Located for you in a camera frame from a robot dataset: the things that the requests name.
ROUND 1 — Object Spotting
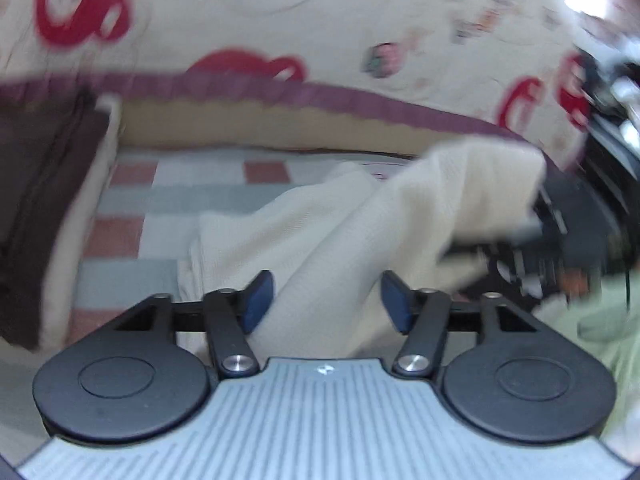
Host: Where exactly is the bear-print quilt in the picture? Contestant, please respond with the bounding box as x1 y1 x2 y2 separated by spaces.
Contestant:
0 0 601 171

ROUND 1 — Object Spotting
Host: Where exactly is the folded brown knit sweater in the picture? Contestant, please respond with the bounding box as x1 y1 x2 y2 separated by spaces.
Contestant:
0 92 113 351

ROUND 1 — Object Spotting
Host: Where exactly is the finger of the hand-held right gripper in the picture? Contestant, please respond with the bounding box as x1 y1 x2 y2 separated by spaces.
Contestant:
516 191 569 242

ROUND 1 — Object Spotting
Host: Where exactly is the checkered cartoon rug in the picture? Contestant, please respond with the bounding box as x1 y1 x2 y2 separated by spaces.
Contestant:
0 147 640 461

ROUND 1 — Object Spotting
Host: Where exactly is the beige bed base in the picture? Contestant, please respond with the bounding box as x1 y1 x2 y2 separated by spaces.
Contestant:
117 97 451 156

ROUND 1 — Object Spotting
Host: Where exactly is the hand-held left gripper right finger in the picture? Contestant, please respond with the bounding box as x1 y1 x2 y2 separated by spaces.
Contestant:
380 269 542 380

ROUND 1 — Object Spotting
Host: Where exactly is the person's right hand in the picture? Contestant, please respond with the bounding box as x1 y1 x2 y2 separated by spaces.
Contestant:
560 267 601 296

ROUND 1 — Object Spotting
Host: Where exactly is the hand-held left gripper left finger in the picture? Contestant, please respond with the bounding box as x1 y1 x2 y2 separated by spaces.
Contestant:
111 269 276 380

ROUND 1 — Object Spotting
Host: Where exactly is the folded cream garment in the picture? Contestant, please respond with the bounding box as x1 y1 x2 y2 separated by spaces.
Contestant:
37 95 123 353

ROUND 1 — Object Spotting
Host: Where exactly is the dark clutter pile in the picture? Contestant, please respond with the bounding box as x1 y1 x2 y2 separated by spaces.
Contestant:
570 45 640 221

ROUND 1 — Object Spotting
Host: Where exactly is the cream knit cardigan monster patch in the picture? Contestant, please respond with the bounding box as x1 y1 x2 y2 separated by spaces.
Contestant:
177 140 548 361

